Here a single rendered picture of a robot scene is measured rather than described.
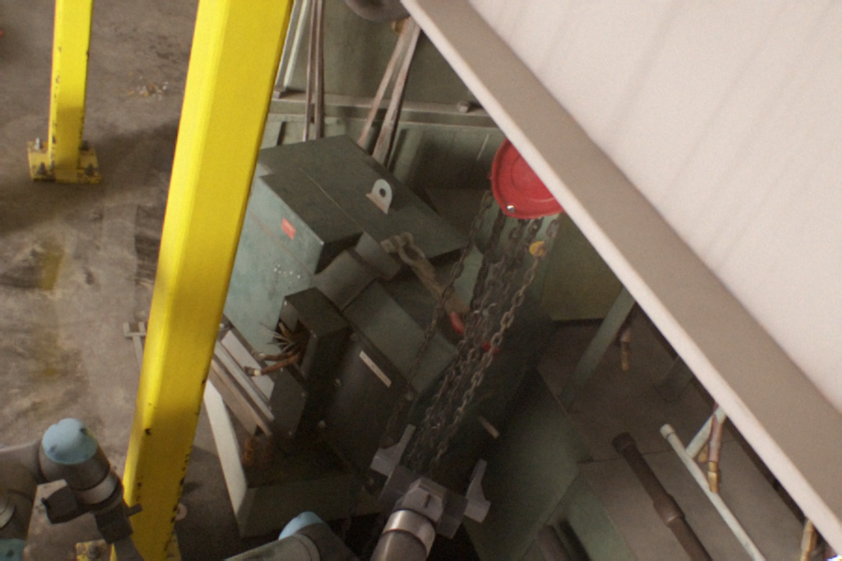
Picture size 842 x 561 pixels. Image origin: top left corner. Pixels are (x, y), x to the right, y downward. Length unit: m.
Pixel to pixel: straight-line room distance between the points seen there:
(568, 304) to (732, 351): 1.83
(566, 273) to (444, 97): 0.64
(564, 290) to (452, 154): 0.60
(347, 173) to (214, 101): 0.82
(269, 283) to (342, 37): 0.69
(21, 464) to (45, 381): 1.04
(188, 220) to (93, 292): 1.53
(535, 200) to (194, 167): 0.50
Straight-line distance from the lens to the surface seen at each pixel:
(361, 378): 1.78
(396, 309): 1.73
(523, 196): 1.27
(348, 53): 2.30
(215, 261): 1.40
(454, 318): 1.71
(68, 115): 3.22
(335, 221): 1.84
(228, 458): 2.36
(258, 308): 2.02
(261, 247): 1.95
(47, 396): 2.55
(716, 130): 0.48
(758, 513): 2.16
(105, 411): 2.52
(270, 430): 2.06
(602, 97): 0.54
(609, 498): 1.94
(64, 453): 1.51
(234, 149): 1.28
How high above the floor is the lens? 1.92
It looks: 36 degrees down
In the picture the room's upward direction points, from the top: 21 degrees clockwise
